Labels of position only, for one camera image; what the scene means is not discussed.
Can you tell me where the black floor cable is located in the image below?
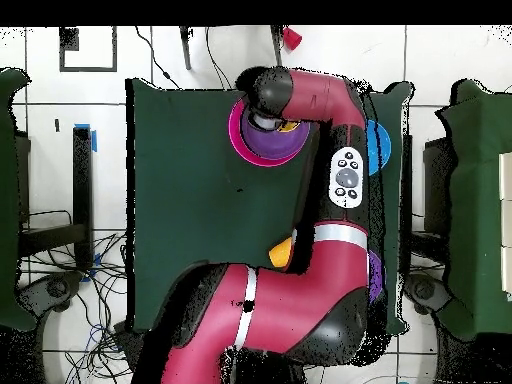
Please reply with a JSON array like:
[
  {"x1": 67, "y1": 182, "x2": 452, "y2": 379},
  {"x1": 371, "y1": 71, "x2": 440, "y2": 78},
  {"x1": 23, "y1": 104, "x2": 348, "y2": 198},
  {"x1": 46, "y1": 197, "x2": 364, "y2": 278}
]
[{"x1": 134, "y1": 26, "x2": 183, "y2": 90}]

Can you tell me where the tangle of floor cables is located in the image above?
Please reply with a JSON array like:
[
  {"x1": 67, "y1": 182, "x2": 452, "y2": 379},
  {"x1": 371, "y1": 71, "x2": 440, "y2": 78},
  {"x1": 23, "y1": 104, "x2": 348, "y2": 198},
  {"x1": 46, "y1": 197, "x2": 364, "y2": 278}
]
[{"x1": 19, "y1": 209, "x2": 137, "y2": 384}]

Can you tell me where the red plastic cup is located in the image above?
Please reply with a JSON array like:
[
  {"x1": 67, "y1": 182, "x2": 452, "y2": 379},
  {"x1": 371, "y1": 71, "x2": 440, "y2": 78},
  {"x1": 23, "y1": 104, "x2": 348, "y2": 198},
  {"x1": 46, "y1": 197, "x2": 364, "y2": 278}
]
[{"x1": 282, "y1": 26, "x2": 304, "y2": 52}]

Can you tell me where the black square floor frame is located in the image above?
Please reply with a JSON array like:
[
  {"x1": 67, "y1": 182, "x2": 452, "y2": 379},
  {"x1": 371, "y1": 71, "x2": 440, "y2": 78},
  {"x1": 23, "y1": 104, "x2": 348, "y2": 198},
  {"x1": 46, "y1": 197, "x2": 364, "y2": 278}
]
[{"x1": 58, "y1": 26, "x2": 118, "y2": 74}]

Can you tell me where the blue tape strip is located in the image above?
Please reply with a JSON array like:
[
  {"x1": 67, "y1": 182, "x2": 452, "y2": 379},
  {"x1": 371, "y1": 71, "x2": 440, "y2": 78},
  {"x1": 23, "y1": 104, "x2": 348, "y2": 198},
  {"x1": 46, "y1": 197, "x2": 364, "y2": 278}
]
[{"x1": 74, "y1": 123, "x2": 98, "y2": 153}]

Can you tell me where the orange plastic cup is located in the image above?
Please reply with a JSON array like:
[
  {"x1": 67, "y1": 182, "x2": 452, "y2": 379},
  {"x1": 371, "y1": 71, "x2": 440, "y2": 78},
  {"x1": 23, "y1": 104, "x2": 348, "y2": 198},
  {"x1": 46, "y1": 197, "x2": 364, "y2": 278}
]
[{"x1": 268, "y1": 236, "x2": 294, "y2": 269}]

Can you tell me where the purple plastic bowl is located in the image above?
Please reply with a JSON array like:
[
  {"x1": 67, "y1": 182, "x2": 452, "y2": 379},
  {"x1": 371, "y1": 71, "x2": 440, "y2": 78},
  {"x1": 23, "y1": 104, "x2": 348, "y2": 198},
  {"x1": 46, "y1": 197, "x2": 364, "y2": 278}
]
[
  {"x1": 367, "y1": 249, "x2": 387, "y2": 305},
  {"x1": 240, "y1": 115, "x2": 312, "y2": 161}
]

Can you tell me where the grey tripod leg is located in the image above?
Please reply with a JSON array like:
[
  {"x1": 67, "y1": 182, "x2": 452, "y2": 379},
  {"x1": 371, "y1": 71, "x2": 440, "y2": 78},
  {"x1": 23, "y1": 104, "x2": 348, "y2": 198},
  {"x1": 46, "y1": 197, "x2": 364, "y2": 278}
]
[
  {"x1": 270, "y1": 25, "x2": 284, "y2": 67},
  {"x1": 178, "y1": 26, "x2": 194, "y2": 72}
]

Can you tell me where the light blue plastic bowl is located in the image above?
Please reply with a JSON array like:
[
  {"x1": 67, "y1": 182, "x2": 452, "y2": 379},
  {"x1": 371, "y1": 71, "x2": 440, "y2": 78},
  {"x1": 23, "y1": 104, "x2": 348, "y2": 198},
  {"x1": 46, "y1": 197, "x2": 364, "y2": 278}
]
[{"x1": 365, "y1": 118, "x2": 392, "y2": 177}]

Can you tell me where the black power strip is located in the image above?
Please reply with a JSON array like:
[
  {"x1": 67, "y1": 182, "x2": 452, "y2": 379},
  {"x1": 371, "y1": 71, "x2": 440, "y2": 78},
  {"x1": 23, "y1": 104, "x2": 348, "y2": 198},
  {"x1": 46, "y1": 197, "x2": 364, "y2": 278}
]
[{"x1": 112, "y1": 320, "x2": 145, "y2": 361}]

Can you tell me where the black office chair base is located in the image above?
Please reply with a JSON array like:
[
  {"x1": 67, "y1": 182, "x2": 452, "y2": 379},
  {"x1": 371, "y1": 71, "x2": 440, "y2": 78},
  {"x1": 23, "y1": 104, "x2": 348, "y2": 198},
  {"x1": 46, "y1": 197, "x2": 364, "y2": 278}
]
[
  {"x1": 403, "y1": 273, "x2": 452, "y2": 315},
  {"x1": 17, "y1": 270, "x2": 83, "y2": 319}
]

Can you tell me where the dark green table cloth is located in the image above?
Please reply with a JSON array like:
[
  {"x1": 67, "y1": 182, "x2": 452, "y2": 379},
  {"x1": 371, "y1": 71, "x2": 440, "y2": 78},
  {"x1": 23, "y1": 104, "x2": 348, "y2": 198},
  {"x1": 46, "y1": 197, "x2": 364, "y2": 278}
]
[{"x1": 124, "y1": 77, "x2": 414, "y2": 336}]

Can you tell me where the pink plastic bowl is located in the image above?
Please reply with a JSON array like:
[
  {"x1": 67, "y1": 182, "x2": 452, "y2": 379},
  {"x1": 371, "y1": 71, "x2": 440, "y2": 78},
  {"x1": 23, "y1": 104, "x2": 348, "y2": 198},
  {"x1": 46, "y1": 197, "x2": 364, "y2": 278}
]
[{"x1": 227, "y1": 98, "x2": 311, "y2": 168}]

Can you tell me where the black table frame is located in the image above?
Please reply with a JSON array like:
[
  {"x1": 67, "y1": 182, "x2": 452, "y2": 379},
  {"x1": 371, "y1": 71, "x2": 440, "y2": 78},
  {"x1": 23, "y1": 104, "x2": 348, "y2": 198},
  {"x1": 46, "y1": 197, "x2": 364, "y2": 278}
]
[{"x1": 15, "y1": 125, "x2": 95, "y2": 271}]

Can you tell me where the green cloth side table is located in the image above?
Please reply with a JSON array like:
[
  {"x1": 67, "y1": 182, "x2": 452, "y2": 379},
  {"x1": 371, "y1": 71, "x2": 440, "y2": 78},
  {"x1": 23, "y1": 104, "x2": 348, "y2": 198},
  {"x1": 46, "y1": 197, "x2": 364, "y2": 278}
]
[
  {"x1": 434, "y1": 78, "x2": 512, "y2": 340},
  {"x1": 0, "y1": 66, "x2": 38, "y2": 333}
]

